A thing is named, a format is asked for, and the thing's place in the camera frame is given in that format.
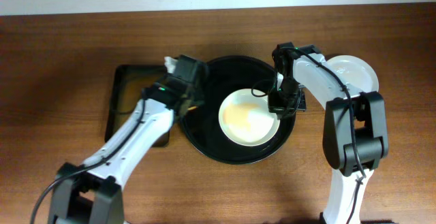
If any light grey plate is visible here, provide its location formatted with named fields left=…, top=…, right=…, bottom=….
left=326, top=55, right=379, bottom=93

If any black rectangular tray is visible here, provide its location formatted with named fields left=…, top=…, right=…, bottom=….
left=104, top=65, right=166, bottom=142

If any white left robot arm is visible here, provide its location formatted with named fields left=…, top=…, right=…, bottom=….
left=46, top=76, right=206, bottom=224

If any cream white plate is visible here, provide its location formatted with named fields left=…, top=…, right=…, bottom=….
left=218, top=89, right=280, bottom=147

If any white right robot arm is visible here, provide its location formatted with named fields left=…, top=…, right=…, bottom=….
left=268, top=42, right=388, bottom=223

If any black round tray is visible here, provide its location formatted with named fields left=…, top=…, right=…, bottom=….
left=180, top=56, right=296, bottom=165

